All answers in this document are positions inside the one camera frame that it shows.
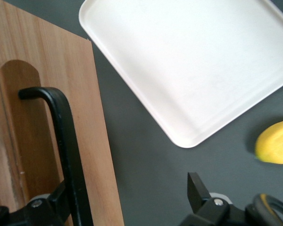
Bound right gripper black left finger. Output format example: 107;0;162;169
23;181;73;226

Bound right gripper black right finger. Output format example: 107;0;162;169
181;172;229;226

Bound yellow lemon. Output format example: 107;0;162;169
254;119;283;165

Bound cream rectangular tray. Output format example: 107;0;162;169
78;0;283;149

